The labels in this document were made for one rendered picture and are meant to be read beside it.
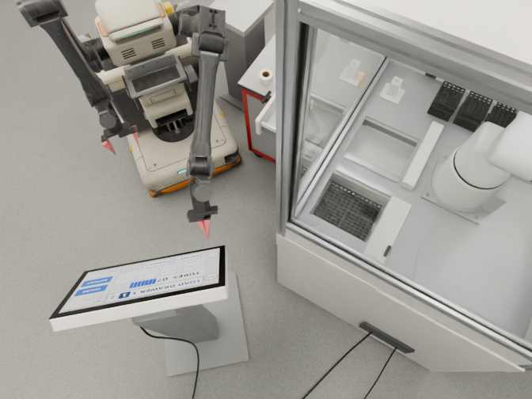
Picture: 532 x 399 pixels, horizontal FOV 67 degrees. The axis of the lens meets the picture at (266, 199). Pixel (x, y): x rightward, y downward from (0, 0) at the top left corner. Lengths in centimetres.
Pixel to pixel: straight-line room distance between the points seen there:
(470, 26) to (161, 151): 210
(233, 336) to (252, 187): 94
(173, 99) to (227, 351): 137
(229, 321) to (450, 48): 202
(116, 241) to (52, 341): 65
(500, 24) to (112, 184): 252
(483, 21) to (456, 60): 11
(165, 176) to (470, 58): 208
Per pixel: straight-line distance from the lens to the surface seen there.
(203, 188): 125
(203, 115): 129
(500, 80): 58
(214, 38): 130
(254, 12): 245
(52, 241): 287
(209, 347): 237
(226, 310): 238
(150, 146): 257
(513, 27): 68
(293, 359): 238
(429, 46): 58
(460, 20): 66
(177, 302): 125
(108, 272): 153
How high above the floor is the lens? 238
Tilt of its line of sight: 66 degrees down
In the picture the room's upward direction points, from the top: 4 degrees counter-clockwise
